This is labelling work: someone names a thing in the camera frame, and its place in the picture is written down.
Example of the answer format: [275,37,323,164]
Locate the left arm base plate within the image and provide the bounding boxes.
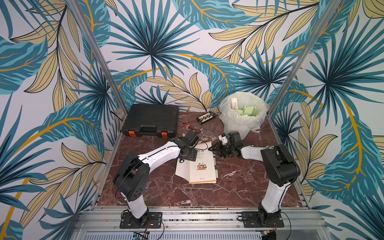
[120,211,163,229]

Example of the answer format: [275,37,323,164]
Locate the white bin with plastic bag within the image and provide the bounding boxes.
[219,92,267,140]

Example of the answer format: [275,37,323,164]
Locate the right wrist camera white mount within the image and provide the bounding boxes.
[218,135,229,145]

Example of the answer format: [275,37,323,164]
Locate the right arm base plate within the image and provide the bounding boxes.
[240,212,285,229]

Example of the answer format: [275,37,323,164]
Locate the black plastic tool case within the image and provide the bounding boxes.
[122,104,179,138]

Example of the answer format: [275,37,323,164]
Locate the black terminal board with connectors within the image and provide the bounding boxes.
[197,111,216,125]

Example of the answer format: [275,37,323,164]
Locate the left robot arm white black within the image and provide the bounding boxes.
[113,131,199,222]

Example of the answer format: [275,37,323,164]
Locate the Chinese picture book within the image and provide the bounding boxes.
[175,141,218,184]

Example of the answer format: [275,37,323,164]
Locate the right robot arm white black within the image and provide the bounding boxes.
[208,132,301,224]

